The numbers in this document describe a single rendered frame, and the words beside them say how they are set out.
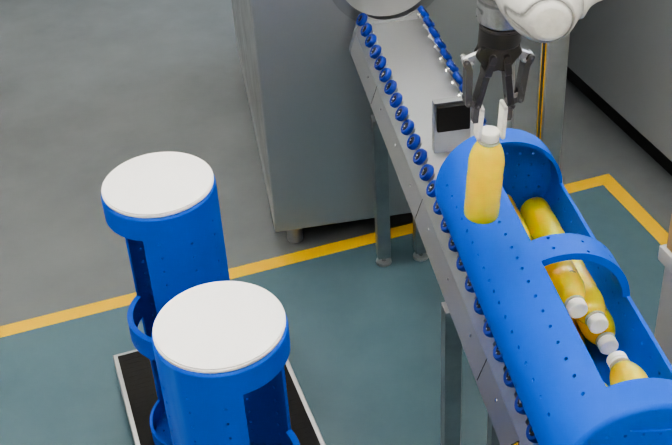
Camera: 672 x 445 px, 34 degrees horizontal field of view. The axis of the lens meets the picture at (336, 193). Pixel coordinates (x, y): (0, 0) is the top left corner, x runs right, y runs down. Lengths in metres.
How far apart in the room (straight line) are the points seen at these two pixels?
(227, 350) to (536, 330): 0.63
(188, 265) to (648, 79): 2.36
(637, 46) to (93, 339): 2.37
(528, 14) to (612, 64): 3.07
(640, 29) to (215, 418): 2.75
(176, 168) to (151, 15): 3.27
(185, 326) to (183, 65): 3.26
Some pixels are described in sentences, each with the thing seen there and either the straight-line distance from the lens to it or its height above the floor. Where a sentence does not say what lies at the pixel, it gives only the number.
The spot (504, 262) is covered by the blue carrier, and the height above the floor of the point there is 1.19.
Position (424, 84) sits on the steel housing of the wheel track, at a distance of 3.29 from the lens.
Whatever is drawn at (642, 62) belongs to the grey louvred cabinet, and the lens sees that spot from 4.55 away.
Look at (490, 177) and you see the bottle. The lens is 2.08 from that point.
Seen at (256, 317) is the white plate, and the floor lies 1.04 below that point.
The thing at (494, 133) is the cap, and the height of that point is 1.46.
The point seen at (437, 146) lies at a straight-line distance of 2.96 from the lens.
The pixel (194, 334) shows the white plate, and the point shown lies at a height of 1.04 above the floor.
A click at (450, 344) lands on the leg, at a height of 0.51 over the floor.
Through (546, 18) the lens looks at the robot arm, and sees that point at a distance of 1.70.
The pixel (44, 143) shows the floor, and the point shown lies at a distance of 5.04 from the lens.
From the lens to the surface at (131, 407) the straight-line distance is 3.44.
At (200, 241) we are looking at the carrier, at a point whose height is 0.92.
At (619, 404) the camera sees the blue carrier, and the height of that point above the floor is 1.23.
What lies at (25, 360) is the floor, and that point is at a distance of 3.92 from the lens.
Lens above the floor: 2.56
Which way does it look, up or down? 35 degrees down
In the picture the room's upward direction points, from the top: 4 degrees counter-clockwise
